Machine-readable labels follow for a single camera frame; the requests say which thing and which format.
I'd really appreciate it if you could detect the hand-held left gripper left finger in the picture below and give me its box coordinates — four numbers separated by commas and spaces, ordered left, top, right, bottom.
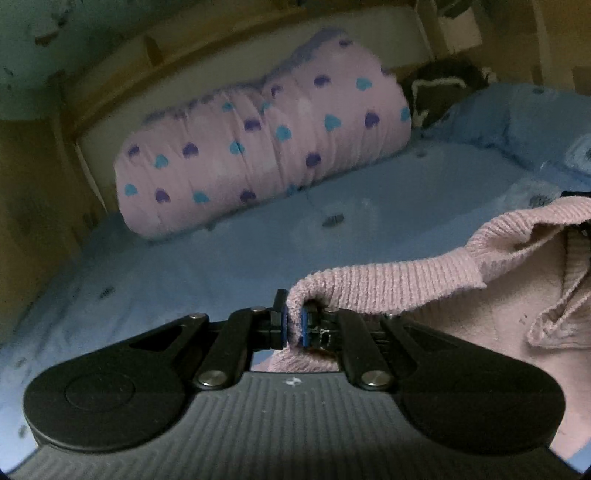
124, 290, 290, 392

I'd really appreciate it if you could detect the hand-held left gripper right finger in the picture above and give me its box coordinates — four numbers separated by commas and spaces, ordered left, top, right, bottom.
298, 300, 465, 392

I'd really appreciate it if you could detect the pink knitted cardigan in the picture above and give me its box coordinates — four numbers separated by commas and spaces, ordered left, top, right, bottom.
268, 196, 591, 464

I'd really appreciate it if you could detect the blue floral pillow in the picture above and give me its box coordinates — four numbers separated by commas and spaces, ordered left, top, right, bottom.
425, 83, 591, 185

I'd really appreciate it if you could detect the blue floral bedsheet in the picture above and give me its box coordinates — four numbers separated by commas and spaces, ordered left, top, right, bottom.
0, 83, 591, 467

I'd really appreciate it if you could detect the dark cloth with white trim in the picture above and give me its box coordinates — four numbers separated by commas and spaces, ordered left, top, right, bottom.
399, 60, 497, 130

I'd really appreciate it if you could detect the pink heart print quilt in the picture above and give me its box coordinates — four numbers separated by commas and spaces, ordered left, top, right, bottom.
115, 28, 413, 239

